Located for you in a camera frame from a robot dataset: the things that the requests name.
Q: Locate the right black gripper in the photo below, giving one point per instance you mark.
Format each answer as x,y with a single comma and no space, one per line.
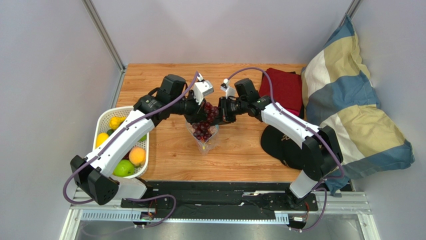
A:
224,111

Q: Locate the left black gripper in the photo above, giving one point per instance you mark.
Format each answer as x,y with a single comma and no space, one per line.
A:
198,114

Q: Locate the purple grape bunch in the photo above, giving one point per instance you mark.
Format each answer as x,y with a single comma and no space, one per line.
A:
201,130

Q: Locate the clear zip top bag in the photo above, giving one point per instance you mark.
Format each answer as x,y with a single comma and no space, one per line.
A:
211,143

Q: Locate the green apple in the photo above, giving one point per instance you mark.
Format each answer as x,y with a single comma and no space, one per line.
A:
124,168

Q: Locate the yellow lemon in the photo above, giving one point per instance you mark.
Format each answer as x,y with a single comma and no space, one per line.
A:
100,139

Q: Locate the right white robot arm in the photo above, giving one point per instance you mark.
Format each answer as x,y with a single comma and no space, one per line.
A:
320,152

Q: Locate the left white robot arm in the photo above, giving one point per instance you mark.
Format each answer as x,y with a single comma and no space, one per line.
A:
94,173

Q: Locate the folded red cloth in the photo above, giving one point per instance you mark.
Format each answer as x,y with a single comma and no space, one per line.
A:
287,90

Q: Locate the black baseball cap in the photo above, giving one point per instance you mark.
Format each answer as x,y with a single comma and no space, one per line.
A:
282,147

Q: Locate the orange peach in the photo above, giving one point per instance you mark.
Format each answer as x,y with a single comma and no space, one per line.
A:
137,156

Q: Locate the yellow pepper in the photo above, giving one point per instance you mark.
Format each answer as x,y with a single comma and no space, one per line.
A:
116,121

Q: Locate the blue yellow striped pillow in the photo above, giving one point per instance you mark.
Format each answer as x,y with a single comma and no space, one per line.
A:
337,92

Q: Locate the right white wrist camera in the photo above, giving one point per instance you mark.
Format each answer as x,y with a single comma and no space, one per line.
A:
229,91

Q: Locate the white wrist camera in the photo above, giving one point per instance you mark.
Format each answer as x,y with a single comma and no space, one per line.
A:
229,91
201,89

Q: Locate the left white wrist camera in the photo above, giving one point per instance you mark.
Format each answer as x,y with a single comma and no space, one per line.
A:
201,89

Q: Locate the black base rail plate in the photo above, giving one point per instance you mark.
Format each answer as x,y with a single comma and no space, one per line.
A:
213,200

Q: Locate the aluminium frame post left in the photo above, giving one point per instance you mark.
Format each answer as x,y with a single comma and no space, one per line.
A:
108,42

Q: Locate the aluminium frame post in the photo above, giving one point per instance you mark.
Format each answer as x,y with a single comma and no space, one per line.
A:
351,10
108,42

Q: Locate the aluminium frame post right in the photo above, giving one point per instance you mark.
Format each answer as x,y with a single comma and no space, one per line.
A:
351,10

